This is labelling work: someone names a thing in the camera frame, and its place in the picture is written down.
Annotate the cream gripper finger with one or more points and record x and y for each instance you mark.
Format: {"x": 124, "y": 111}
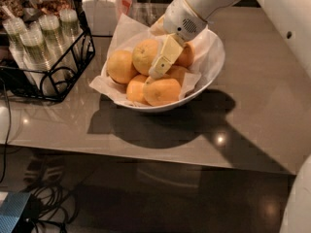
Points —
{"x": 169, "y": 50}
{"x": 157, "y": 28}

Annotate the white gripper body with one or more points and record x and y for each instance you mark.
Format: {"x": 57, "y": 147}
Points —
{"x": 182, "y": 22}

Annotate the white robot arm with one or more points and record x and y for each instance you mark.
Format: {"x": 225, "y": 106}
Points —
{"x": 292, "y": 18}

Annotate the back right orange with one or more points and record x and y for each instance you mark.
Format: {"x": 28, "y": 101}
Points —
{"x": 186, "y": 58}

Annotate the orange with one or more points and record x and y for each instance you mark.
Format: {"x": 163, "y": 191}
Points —
{"x": 178, "y": 73}
{"x": 120, "y": 67}
{"x": 144, "y": 54}
{"x": 161, "y": 92}
{"x": 186, "y": 58}
{"x": 134, "y": 90}

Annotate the middle right orange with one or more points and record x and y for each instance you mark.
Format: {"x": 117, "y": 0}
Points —
{"x": 178, "y": 73}

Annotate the top centre orange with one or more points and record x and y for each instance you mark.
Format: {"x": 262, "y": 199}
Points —
{"x": 144, "y": 54}

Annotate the white ceramic bowl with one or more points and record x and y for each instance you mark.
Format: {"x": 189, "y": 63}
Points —
{"x": 208, "y": 63}

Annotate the front right orange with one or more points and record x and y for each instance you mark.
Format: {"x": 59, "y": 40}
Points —
{"x": 161, "y": 92}

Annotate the front left orange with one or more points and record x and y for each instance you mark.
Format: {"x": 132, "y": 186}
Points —
{"x": 134, "y": 90}

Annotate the white paper liner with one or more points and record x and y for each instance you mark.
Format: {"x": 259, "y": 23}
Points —
{"x": 128, "y": 33}

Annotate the white lidded jar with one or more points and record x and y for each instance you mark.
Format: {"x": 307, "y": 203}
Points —
{"x": 101, "y": 16}

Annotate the plastic cup stack right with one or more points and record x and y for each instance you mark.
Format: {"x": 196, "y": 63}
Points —
{"x": 71, "y": 29}

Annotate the plastic cup stack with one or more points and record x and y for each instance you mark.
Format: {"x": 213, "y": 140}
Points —
{"x": 71, "y": 29}
{"x": 58, "y": 45}
{"x": 38, "y": 59}
{"x": 14, "y": 27}

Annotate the plastic cup stack middle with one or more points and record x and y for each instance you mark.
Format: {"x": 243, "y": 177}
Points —
{"x": 58, "y": 45}

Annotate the plastic cup stack front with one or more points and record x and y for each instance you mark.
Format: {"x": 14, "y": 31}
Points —
{"x": 38, "y": 59}

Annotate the plastic cup stack far left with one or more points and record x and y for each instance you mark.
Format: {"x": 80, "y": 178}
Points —
{"x": 14, "y": 27}

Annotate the blue box on floor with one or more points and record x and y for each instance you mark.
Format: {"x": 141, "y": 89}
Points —
{"x": 12, "y": 205}

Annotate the black wire rack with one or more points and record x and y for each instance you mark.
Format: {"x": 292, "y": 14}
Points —
{"x": 19, "y": 81}

